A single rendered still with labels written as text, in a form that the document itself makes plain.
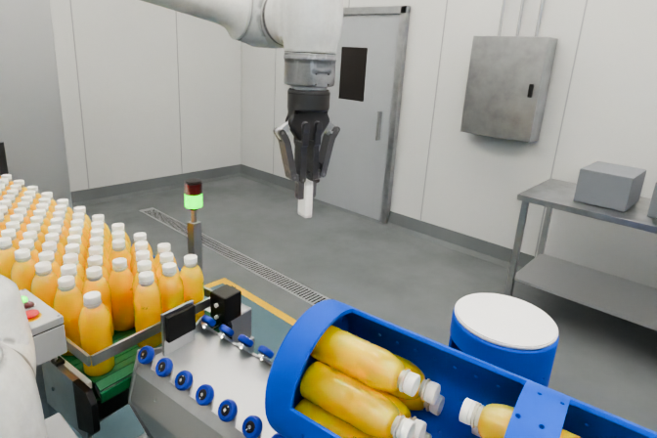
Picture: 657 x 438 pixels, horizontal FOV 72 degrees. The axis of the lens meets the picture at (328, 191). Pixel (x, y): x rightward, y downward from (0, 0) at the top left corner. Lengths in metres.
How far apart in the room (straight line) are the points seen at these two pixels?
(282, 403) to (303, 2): 0.69
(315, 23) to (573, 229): 3.65
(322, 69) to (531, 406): 0.61
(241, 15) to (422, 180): 3.94
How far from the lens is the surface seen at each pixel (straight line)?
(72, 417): 1.49
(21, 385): 0.73
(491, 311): 1.44
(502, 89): 4.02
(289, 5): 0.78
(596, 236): 4.19
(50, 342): 1.28
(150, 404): 1.32
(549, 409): 0.82
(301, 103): 0.78
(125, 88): 5.71
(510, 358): 1.33
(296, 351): 0.88
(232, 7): 0.87
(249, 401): 1.19
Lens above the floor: 1.72
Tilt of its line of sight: 17 degrees down
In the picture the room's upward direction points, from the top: 3 degrees clockwise
